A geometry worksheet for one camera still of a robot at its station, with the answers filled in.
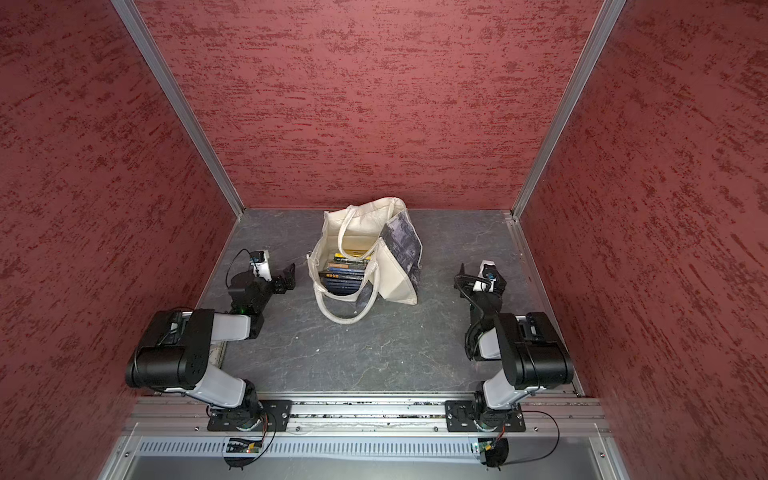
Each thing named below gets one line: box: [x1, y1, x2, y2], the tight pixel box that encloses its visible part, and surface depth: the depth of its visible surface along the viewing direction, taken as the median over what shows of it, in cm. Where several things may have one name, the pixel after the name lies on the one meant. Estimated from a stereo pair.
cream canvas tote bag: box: [306, 197, 423, 325], surface depth 86 cm
